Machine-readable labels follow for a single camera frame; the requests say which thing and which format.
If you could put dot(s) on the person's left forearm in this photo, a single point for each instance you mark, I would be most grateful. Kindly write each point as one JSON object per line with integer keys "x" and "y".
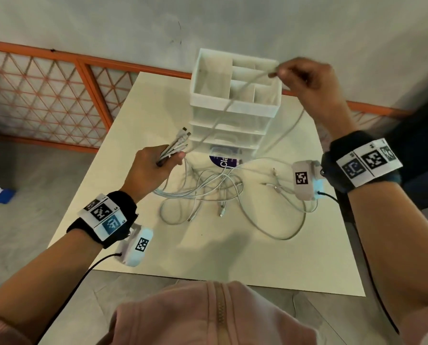
{"x": 38, "y": 276}

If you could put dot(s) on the purple round label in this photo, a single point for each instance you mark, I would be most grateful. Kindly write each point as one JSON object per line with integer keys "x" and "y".
{"x": 224, "y": 163}

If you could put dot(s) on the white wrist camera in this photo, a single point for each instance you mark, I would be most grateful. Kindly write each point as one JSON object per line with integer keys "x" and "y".
{"x": 131, "y": 253}
{"x": 305, "y": 190}

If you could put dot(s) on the person's right forearm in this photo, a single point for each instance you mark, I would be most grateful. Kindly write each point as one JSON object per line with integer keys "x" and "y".
{"x": 397, "y": 247}

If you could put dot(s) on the black right wristband with markers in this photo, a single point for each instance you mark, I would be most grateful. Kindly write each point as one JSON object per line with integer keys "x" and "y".
{"x": 338, "y": 149}

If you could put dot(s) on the person's left thumb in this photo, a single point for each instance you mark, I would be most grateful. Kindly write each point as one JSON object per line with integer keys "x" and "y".
{"x": 173, "y": 159}

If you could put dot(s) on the black left wristband with markers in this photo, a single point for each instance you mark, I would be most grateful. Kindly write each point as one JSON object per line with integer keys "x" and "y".
{"x": 122, "y": 208}

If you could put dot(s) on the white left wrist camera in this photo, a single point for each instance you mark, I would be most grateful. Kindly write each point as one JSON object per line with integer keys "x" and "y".
{"x": 131, "y": 253}

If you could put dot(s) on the blue and white object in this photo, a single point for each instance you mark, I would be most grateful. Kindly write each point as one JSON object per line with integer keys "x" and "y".
{"x": 4, "y": 195}

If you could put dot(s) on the person's left hand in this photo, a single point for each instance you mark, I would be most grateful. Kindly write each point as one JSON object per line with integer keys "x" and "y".
{"x": 144, "y": 172}

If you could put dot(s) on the person's right fingers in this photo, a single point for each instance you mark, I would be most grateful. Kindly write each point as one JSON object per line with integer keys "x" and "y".
{"x": 288, "y": 73}

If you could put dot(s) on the person's right hand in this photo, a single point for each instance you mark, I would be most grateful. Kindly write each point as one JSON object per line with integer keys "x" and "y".
{"x": 313, "y": 86}

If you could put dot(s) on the orange lattice fence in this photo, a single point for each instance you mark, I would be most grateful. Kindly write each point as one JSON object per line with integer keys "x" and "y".
{"x": 82, "y": 68}

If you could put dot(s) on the black wristband with markers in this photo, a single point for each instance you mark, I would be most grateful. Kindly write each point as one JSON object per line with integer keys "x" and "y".
{"x": 338, "y": 149}
{"x": 122, "y": 208}

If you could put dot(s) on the white plastic drawer organizer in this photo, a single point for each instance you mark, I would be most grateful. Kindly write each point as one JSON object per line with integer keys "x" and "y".
{"x": 214, "y": 98}

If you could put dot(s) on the black seat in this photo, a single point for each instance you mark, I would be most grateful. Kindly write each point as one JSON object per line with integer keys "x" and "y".
{"x": 420, "y": 147}

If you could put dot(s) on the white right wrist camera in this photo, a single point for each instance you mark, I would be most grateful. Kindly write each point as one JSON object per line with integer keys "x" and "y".
{"x": 305, "y": 190}

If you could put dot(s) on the pink zip jacket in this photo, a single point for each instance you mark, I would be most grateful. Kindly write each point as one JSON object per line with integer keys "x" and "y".
{"x": 185, "y": 316}

